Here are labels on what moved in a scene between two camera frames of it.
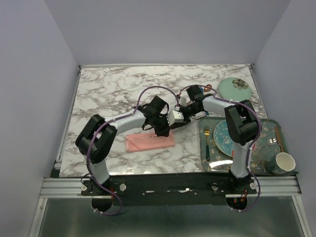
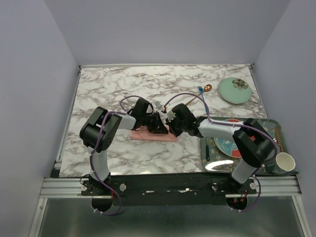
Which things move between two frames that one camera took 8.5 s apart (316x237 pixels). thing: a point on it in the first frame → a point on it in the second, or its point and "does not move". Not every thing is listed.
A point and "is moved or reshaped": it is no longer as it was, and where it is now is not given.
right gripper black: (186, 120) → (170, 124)
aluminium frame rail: (71, 188) does not move
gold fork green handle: (207, 134) does not move
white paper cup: (285, 161) does not move
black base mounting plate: (170, 190) does not move
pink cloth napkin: (144, 141) is moved or reshaped
